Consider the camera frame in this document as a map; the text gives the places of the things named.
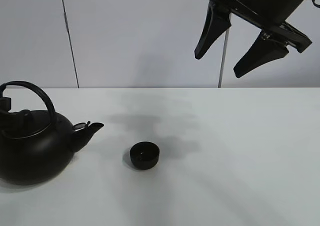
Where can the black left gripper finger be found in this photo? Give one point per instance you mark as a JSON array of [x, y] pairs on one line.
[[12, 118]]

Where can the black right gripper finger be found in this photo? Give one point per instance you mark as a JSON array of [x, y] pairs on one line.
[[217, 21], [266, 48]]

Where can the black cast iron teapot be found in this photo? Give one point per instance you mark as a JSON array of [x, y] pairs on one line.
[[44, 146]]

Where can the small black teacup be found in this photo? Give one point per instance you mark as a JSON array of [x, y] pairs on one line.
[[144, 155]]

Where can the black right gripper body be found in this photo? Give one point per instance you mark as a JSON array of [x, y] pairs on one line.
[[270, 16]]

